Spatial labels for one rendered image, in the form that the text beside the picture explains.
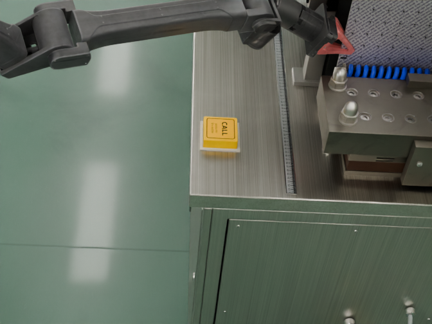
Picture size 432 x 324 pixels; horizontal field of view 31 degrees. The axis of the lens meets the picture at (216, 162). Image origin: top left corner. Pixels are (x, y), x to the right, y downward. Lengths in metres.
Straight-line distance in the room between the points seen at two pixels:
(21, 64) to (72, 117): 1.62
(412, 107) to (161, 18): 0.53
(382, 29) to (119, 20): 0.53
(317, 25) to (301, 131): 0.24
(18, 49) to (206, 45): 0.63
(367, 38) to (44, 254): 1.36
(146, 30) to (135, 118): 1.57
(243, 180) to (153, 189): 1.18
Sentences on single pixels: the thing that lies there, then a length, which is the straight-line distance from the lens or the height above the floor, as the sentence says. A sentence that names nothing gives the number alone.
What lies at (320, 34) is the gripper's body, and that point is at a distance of 1.56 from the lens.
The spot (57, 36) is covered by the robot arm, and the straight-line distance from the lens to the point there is 1.34.
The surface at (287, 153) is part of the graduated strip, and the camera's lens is 1.62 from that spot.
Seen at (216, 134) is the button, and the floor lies 0.92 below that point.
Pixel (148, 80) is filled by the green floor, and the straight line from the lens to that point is 3.10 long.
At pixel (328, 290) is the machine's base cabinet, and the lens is 1.82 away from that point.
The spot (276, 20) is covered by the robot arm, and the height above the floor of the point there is 1.17.
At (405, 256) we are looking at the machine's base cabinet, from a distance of 1.74.
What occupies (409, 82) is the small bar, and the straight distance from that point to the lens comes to 1.63.
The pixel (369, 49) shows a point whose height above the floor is 1.07.
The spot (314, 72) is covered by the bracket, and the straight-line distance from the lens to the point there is 1.77.
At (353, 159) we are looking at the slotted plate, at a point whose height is 0.95.
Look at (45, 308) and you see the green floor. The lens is 2.46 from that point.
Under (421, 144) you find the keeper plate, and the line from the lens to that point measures 1.54.
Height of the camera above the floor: 2.07
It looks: 47 degrees down
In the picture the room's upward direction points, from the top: 6 degrees clockwise
